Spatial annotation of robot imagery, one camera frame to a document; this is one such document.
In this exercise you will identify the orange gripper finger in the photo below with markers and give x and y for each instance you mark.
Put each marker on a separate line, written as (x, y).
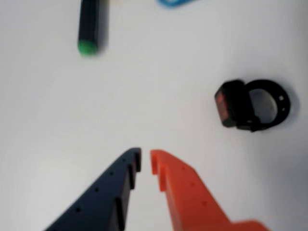
(192, 199)

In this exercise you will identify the black marker with green cap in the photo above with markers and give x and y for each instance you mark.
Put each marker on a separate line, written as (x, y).
(92, 24)

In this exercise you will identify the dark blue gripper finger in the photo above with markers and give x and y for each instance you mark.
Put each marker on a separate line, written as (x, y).
(96, 199)

